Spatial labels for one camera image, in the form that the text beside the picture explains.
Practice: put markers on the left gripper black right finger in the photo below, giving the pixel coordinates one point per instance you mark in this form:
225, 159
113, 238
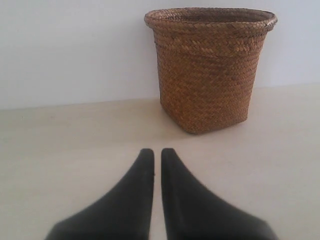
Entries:
193, 212

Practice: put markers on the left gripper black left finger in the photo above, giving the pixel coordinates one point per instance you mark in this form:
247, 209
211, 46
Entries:
123, 213

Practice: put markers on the brown woven wicker basket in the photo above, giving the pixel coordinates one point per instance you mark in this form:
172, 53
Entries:
207, 59

